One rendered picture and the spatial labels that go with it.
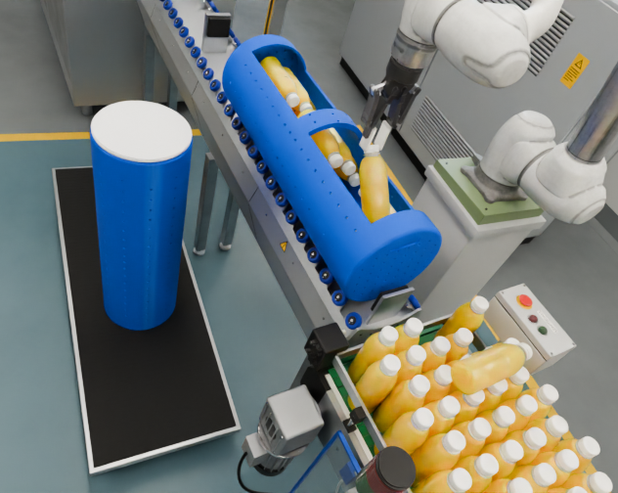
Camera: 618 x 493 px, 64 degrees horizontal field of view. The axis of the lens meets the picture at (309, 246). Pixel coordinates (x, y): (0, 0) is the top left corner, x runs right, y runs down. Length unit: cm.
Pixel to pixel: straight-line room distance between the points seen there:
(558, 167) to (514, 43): 68
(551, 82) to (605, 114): 134
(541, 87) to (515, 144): 121
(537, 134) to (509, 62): 74
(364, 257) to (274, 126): 50
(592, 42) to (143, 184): 206
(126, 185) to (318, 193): 56
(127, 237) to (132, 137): 34
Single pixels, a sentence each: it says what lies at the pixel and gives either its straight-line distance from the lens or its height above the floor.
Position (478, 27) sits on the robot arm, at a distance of 97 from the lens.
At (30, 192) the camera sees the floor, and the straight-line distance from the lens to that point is 286.
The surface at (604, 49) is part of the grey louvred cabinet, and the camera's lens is 268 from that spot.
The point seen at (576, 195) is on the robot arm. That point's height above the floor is 125.
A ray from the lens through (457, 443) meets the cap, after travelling 107.
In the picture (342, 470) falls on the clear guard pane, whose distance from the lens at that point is 120.
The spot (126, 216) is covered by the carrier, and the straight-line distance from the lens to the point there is 160.
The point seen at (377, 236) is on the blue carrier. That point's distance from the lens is 115.
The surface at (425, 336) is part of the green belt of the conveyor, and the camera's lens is 143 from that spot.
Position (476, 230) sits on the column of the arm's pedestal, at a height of 100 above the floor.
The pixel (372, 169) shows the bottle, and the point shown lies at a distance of 122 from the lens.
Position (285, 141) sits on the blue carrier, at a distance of 139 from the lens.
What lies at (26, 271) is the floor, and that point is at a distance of 253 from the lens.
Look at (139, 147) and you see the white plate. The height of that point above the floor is 104.
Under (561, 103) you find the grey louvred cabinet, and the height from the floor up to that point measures 100.
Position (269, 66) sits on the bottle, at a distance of 166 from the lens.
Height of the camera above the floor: 197
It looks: 46 degrees down
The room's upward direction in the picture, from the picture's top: 21 degrees clockwise
